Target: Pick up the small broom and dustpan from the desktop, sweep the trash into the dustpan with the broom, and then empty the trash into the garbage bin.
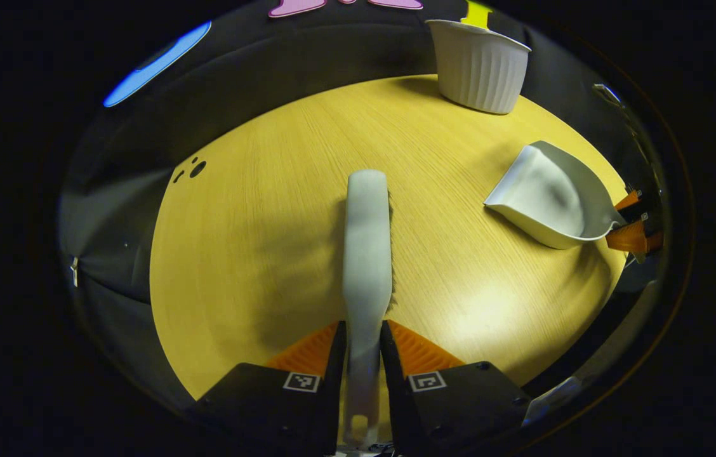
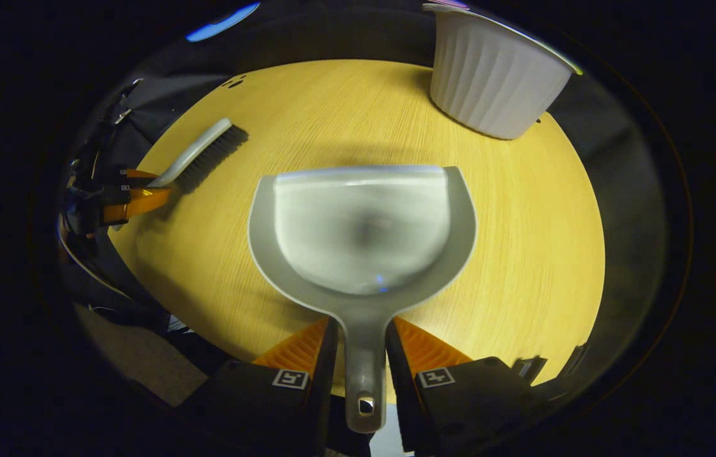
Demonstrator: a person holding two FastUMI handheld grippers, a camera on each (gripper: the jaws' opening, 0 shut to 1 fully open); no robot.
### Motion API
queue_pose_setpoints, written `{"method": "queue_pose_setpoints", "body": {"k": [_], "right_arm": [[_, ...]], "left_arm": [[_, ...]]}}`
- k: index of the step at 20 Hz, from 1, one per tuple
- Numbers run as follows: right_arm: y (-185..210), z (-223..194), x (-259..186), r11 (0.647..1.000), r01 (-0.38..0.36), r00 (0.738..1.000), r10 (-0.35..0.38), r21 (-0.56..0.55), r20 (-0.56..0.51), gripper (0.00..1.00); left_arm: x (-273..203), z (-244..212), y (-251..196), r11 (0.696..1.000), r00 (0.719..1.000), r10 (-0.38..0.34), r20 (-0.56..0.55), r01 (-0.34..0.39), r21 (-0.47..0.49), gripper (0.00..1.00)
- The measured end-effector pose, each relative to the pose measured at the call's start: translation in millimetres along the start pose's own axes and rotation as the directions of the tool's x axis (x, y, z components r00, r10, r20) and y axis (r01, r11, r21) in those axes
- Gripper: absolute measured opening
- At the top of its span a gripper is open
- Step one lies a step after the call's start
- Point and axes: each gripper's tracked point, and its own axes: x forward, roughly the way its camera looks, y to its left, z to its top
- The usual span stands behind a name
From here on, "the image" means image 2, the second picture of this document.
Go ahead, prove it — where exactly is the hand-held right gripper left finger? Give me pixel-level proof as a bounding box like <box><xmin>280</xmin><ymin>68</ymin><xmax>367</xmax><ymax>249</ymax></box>
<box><xmin>196</xmin><ymin>317</ymin><xmax>338</xmax><ymax>457</ymax></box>

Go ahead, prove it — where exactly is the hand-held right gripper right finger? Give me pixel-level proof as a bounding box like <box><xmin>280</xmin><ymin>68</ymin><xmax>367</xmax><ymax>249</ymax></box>
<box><xmin>385</xmin><ymin>316</ymin><xmax>549</xmax><ymax>454</ymax></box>

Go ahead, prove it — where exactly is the small grey broom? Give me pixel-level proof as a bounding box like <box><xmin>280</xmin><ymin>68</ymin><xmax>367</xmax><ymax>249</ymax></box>
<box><xmin>114</xmin><ymin>118</ymin><xmax>249</xmax><ymax>229</ymax></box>

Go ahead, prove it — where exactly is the grey plastic dustpan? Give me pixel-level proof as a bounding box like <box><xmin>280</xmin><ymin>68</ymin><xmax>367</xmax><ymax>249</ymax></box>
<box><xmin>248</xmin><ymin>165</ymin><xmax>478</xmax><ymax>434</ymax></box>

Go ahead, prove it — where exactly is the white ribbed garbage bin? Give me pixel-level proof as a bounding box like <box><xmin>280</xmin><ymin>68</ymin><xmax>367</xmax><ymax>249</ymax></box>
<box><xmin>423</xmin><ymin>3</ymin><xmax>584</xmax><ymax>140</ymax></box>

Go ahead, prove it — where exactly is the black backdrop cloth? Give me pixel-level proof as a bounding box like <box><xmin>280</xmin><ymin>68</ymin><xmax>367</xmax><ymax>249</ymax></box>
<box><xmin>79</xmin><ymin>0</ymin><xmax>670</xmax><ymax>394</ymax></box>

